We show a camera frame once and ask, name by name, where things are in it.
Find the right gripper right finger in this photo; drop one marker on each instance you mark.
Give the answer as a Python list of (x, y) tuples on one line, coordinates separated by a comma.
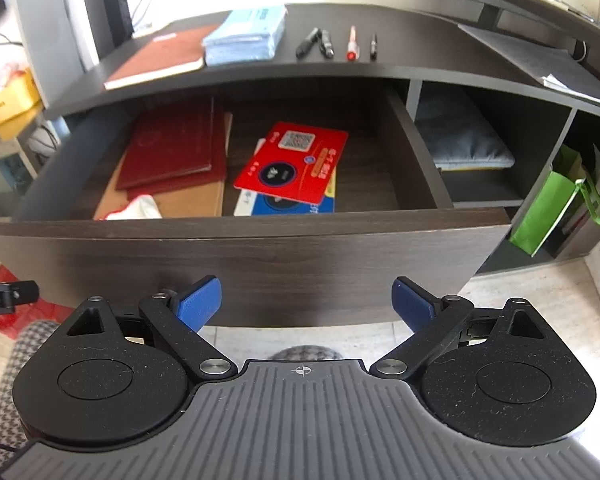
[(436, 324)]

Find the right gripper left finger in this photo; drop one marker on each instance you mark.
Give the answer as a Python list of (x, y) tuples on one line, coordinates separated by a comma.
[(175, 318)]

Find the brown leather notebook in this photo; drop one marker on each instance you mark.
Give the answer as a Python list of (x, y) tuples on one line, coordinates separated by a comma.
[(164, 56)]

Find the dark wooden drawer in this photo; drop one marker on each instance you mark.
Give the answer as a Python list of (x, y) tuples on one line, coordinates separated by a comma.
[(393, 217)]

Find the white cloth with red trim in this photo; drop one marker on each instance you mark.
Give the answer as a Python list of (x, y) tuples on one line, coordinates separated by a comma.
[(142, 207)]

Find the blue white payment card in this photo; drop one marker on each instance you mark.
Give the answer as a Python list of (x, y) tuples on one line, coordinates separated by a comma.
[(251, 203)]

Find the dark red folder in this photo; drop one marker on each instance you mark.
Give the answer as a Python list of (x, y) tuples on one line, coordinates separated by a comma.
[(175, 146)]

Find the grey cushion on shelf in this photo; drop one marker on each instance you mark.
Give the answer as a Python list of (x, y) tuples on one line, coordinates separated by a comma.
[(457, 136)]

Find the green paper bag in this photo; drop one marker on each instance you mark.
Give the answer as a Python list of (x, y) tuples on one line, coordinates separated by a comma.
[(567, 180)]

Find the red QR payment card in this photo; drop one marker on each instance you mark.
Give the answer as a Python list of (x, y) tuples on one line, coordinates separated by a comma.
[(295, 162)]

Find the yellow plastic basket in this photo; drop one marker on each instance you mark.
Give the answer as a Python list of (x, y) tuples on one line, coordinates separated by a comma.
[(18, 96)]

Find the blue cloth pack in plastic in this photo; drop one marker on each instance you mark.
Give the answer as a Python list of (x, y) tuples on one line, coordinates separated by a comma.
[(230, 45)]

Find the black power strip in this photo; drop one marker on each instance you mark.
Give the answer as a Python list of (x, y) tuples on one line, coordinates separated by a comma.
[(120, 22)]

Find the black marker pen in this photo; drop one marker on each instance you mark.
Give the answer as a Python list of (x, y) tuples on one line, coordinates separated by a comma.
[(307, 43)]

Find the light blue booklet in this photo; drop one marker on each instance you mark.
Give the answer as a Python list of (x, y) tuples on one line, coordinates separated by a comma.
[(257, 18)]

